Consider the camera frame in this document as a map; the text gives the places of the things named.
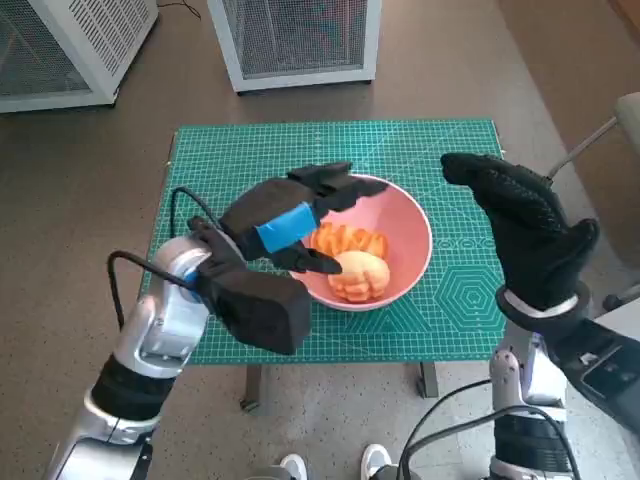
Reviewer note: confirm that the round toy bread roll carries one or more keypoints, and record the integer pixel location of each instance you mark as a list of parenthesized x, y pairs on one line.
[(365, 280)]

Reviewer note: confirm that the white shoe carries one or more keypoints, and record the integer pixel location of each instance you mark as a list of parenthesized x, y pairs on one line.
[(375, 460), (295, 467)]

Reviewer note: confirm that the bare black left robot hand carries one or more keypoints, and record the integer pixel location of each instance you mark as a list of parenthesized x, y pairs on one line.
[(265, 210)]

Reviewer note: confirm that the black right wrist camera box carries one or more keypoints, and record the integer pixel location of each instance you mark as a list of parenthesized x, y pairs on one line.
[(600, 365)]

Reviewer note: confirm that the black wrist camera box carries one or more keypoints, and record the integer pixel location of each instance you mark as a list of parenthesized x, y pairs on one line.
[(600, 365), (265, 315)]

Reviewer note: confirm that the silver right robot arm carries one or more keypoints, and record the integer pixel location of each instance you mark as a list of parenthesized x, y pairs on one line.
[(505, 370)]

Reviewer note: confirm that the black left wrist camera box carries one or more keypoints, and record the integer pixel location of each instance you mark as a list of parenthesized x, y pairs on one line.
[(265, 315)]

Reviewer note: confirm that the narrow white mesh cabinet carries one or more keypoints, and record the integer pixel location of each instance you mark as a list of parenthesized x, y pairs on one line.
[(300, 45)]

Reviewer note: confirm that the white desk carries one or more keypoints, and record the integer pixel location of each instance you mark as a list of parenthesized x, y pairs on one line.
[(625, 325)]

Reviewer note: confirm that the pink bowl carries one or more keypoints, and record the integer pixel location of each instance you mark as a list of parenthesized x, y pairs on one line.
[(405, 235)]

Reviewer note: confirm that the green cutting mat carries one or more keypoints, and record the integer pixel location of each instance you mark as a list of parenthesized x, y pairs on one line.
[(225, 150)]

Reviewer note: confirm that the long toy bread loaf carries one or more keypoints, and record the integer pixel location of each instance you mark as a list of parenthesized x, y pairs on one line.
[(360, 240)]

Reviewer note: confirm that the wide white mesh cabinet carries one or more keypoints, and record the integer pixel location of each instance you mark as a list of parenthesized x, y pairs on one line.
[(100, 45)]

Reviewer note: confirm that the metal table leg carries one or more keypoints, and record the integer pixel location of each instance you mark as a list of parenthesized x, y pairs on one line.
[(252, 385), (427, 380)]

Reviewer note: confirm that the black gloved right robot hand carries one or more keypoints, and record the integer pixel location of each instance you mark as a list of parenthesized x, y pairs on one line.
[(535, 230)]

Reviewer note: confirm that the beige chair with metal legs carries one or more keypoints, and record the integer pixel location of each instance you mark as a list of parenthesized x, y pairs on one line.
[(630, 150)]

